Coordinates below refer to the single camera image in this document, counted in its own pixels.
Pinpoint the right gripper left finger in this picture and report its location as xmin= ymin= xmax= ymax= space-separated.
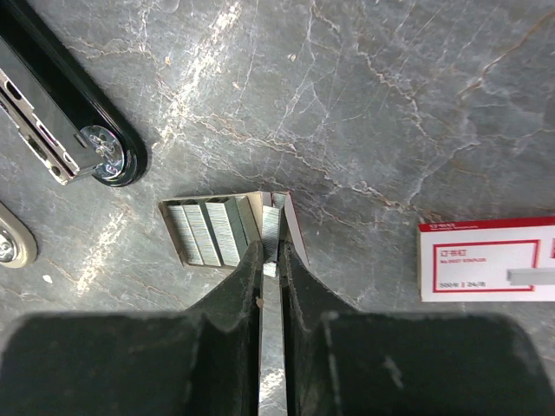
xmin=1 ymin=242 xmax=264 ymax=415

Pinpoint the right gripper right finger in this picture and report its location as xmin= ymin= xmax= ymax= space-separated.
xmin=278 ymin=242 xmax=554 ymax=415

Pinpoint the silver staple strip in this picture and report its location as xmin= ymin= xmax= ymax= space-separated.
xmin=258 ymin=206 xmax=287 ymax=415

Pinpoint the red white staple box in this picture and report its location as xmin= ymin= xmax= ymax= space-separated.
xmin=417 ymin=216 xmax=554 ymax=302

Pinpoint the white black stapler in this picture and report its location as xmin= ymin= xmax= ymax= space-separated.
xmin=1 ymin=204 xmax=37 ymax=269

